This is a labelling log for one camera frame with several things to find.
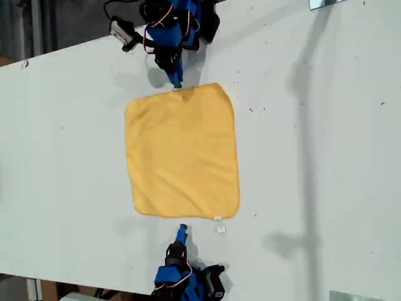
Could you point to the yellow square towel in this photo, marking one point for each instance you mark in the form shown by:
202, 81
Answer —
181, 150

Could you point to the white box under table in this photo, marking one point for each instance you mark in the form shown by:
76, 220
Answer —
78, 297

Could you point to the grey metal table leg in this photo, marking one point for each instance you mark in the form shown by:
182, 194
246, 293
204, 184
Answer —
34, 290

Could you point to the camera black stalk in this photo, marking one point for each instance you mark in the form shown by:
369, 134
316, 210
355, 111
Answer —
141, 37

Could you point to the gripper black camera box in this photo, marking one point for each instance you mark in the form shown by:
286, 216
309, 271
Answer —
120, 31
214, 280

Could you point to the grey vertical background post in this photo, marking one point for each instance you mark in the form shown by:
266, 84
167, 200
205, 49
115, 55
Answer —
36, 28

